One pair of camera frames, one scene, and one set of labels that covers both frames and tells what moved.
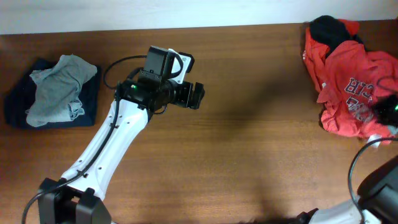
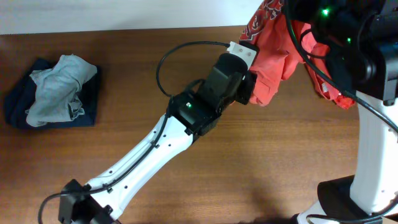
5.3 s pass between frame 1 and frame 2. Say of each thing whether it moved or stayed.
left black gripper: moved
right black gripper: moved
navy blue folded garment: stayed
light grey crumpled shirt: stayed
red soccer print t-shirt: moved
